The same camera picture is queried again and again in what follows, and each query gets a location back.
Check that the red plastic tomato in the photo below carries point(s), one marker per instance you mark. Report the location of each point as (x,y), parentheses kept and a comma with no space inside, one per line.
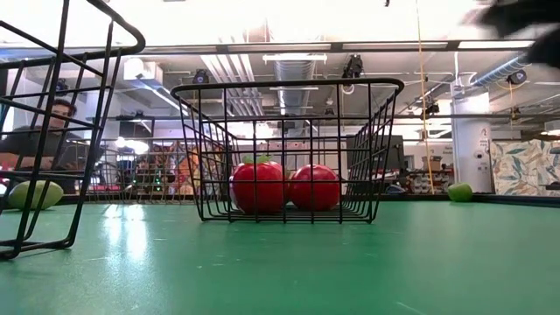
(267,192)
(324,188)

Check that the green lime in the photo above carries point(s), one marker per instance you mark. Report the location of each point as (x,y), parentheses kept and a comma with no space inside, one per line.
(460,192)

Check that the green cucumber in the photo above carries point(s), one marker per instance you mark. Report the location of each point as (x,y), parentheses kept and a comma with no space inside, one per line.
(46,197)

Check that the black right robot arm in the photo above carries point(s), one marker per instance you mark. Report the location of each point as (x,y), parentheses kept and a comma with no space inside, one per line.
(544,50)

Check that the shelf with colourful items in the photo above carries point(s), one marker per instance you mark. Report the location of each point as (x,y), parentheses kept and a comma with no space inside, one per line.
(188,170)

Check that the white ceiling light fixture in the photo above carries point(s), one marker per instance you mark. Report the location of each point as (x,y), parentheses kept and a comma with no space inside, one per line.
(295,58)

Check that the green table mat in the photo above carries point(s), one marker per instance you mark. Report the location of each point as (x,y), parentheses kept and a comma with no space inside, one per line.
(280,271)

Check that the black computer monitor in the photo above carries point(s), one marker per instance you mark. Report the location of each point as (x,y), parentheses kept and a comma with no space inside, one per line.
(396,153)

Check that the grey overhead beam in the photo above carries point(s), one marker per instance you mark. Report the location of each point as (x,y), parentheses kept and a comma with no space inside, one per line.
(219,49)

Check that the white globe lamp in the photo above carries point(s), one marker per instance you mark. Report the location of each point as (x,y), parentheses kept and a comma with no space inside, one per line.
(133,66)

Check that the white round column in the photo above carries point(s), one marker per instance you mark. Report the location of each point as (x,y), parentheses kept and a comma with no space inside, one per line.
(472,144)

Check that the person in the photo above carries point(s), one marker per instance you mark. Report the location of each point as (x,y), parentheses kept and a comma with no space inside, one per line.
(65,111)

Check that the insulated ceiling pipe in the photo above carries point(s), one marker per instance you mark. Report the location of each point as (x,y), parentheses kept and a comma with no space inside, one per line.
(503,70)

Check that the leaf patterned partition panel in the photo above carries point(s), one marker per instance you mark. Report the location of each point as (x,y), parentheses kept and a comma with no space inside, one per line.
(525,166)

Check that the silver ventilation duct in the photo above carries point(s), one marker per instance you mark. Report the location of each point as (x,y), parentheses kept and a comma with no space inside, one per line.
(294,70)

